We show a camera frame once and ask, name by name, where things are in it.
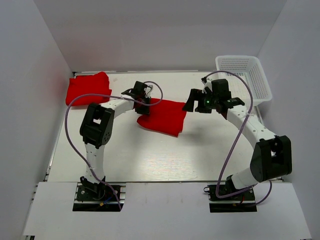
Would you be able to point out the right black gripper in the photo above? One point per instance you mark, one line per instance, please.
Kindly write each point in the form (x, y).
(200, 100)

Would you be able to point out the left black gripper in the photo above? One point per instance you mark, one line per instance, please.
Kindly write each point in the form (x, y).
(143, 107)

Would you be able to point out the red t-shirt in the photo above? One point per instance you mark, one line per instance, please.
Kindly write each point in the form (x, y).
(167, 117)
(88, 84)

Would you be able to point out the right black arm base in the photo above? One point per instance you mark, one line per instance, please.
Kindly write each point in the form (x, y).
(231, 200)

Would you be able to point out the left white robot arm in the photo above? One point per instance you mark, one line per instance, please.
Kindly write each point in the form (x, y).
(97, 125)

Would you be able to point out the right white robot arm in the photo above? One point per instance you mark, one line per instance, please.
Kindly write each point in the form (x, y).
(272, 154)

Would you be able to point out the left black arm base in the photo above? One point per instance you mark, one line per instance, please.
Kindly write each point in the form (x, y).
(98, 197)

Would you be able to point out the folded red t-shirt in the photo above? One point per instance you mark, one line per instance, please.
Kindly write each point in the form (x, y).
(88, 84)

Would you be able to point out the white plastic basket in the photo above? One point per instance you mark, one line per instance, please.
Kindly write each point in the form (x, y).
(250, 70)

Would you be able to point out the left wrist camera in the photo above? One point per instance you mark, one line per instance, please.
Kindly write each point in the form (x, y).
(148, 91)

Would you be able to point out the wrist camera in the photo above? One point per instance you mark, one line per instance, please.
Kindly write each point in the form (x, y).
(207, 85)
(148, 91)

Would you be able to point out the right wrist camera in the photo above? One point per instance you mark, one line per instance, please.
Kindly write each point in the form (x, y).
(207, 85)

